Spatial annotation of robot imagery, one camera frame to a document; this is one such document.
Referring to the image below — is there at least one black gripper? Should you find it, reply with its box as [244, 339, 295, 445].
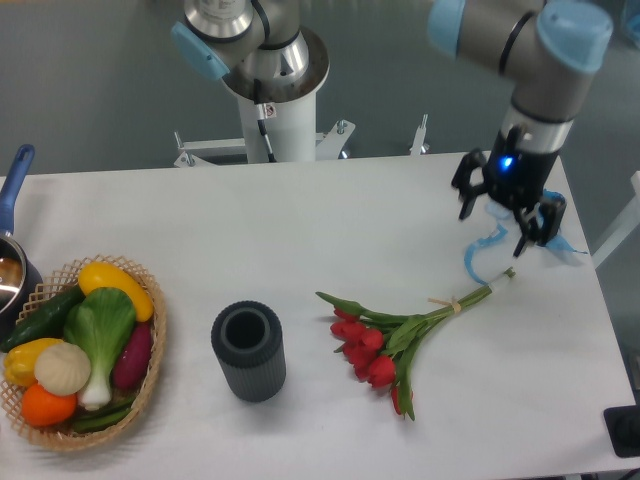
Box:
[451, 125, 566, 258]

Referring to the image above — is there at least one red tulip bouquet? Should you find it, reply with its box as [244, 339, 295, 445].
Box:
[316, 267, 516, 419]

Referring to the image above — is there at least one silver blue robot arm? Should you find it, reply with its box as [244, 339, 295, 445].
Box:
[171, 1, 613, 249]

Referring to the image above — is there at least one blue ribbon strip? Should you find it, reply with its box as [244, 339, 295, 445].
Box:
[463, 223, 508, 286]

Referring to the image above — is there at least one blue ribbon knotted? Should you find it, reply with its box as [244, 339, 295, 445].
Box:
[543, 189, 588, 255]

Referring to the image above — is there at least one black device at edge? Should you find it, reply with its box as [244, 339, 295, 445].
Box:
[603, 405, 639, 458]

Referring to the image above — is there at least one dark grey ribbed vase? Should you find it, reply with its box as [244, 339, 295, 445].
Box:
[211, 300, 286, 403]

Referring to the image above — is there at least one purple sweet potato toy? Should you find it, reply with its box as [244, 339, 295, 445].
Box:
[112, 323, 152, 390]

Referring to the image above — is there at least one yellow squash toy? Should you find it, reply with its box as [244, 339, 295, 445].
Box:
[78, 261, 154, 322]

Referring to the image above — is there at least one green bok choy toy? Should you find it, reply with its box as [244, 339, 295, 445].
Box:
[64, 287, 136, 412]

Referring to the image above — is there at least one woven wicker basket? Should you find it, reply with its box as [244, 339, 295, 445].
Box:
[1, 254, 167, 452]

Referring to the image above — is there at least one green pea pods toy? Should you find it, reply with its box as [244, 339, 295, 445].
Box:
[71, 396, 134, 434]

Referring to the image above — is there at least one green cucumber toy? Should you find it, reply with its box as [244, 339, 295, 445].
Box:
[1, 285, 85, 353]

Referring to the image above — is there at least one cream garlic bulb toy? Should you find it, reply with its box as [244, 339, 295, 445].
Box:
[34, 342, 91, 396]

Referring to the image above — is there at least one orange fruit toy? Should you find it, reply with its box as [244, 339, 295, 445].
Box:
[21, 384, 77, 427]

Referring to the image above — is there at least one yellow bell pepper toy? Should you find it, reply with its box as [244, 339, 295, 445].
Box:
[3, 338, 63, 388]

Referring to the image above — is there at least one white metal frame right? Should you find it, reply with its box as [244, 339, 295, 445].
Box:
[592, 171, 639, 269]

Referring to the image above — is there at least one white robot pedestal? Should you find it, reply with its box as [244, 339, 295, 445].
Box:
[172, 89, 431, 168]

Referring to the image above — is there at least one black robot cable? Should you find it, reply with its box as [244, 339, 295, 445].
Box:
[251, 77, 278, 164]

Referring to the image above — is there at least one blue handled saucepan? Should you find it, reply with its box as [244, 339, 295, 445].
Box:
[1, 144, 42, 341]

